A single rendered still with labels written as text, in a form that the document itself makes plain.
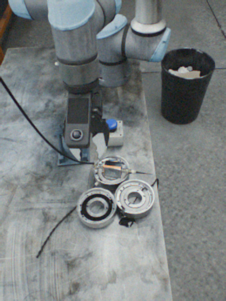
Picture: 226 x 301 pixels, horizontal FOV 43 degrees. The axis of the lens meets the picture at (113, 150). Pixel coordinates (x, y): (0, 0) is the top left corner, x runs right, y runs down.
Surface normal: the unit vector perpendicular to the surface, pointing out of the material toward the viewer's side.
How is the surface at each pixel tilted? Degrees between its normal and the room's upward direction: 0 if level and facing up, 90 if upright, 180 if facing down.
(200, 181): 0
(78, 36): 83
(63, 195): 0
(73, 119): 23
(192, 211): 0
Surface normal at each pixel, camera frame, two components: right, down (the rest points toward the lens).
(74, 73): -0.07, 0.68
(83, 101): -0.01, -0.28
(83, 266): -0.05, -0.63
